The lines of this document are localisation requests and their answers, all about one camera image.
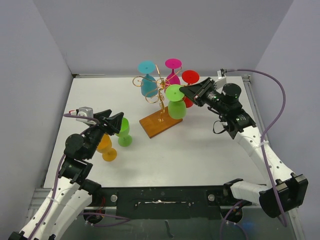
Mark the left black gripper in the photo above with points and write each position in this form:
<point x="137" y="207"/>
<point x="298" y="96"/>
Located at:
<point x="113" y="122"/>

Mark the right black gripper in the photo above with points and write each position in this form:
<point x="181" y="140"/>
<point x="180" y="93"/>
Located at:
<point x="197" y="92"/>

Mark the red wine glass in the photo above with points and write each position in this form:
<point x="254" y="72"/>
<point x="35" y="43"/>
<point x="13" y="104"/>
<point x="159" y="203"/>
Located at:
<point x="190" y="77"/>

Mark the green wine glass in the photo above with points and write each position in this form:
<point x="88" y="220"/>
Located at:
<point x="176" y="106"/>
<point x="124" y="138"/>

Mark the magenta wine glass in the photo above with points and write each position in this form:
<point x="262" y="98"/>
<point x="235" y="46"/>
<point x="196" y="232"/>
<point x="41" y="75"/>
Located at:
<point x="175" y="65"/>

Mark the blue wine glass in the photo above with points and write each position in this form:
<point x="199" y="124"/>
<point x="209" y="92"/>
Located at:
<point x="149" y="85"/>

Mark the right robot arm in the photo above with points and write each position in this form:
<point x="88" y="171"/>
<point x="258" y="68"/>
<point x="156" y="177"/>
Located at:
<point x="283" y="190"/>

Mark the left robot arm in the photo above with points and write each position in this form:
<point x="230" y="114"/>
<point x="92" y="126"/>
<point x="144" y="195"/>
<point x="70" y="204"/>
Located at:
<point x="72" y="191"/>

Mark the orange wine glass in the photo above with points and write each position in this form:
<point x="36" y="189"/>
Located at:
<point x="105" y="147"/>

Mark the wooden rack base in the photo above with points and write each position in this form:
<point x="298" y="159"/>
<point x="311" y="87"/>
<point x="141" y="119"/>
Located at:
<point x="158" y="122"/>

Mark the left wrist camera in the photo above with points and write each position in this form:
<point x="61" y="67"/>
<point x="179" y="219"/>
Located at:
<point x="86" y="112"/>

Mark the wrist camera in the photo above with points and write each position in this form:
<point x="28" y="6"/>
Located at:
<point x="221" y="79"/>
<point x="86" y="112"/>

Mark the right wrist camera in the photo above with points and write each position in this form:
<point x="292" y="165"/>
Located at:
<point x="221" y="79"/>

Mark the gold wire glass rack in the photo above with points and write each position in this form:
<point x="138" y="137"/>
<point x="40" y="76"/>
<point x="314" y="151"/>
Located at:
<point x="161" y="84"/>

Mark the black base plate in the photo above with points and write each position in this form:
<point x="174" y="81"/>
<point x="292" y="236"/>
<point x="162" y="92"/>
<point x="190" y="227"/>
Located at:
<point x="163" y="203"/>

